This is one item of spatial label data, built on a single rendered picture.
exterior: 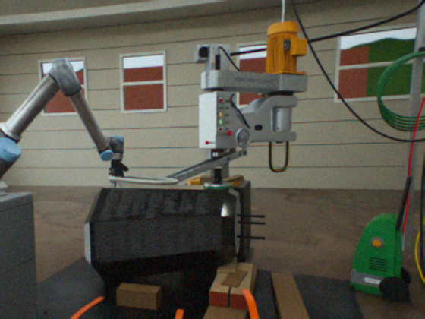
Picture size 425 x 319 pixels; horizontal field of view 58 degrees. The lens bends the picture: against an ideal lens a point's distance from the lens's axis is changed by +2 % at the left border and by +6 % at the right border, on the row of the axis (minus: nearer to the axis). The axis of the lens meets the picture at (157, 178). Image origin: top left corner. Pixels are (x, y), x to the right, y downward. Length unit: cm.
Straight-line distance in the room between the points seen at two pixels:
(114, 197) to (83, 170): 709
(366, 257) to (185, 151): 642
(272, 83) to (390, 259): 153
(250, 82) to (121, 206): 136
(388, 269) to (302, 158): 600
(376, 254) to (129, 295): 182
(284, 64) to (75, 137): 746
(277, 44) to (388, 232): 164
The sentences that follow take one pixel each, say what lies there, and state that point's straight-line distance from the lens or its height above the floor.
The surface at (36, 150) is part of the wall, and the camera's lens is 1060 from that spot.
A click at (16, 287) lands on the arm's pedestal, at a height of 30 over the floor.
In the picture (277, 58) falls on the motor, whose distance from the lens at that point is 330.
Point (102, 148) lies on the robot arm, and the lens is 245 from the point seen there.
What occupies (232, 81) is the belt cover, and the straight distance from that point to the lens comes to 287.
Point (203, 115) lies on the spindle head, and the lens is 287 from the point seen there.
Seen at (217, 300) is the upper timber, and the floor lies 15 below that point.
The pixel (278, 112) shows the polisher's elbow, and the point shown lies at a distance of 325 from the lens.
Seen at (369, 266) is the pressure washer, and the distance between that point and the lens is 325.
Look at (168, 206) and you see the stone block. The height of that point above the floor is 69.
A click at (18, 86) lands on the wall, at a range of 1092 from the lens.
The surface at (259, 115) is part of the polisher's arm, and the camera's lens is 304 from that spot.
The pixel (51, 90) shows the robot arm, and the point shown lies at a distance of 236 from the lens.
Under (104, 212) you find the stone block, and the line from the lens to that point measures 284.
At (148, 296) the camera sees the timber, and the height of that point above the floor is 10.
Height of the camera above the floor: 118
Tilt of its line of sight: 6 degrees down
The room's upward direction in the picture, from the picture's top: 1 degrees counter-clockwise
